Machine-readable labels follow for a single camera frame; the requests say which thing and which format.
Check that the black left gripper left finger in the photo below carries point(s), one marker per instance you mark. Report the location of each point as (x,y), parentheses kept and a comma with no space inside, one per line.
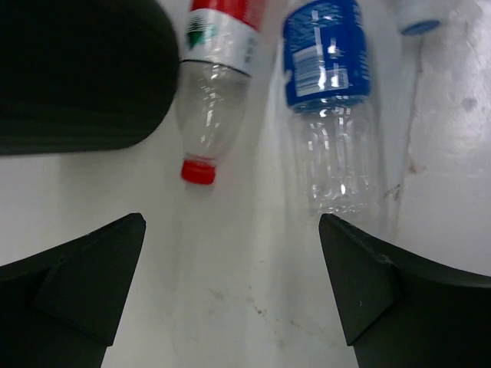
(62,307)

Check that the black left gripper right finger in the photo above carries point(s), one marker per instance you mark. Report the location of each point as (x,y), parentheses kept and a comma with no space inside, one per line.
(398,309)

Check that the red label clear bottle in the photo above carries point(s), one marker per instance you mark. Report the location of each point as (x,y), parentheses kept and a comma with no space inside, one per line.
(215,74)

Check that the black plastic waste bin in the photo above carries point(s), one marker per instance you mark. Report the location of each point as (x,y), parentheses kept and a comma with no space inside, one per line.
(80,76)

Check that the blue label clear bottle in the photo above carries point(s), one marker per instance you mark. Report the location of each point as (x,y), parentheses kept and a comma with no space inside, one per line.
(328,92)

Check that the clear unlabelled plastic bottle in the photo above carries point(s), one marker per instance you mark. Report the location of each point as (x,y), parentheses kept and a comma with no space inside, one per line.
(417,17)

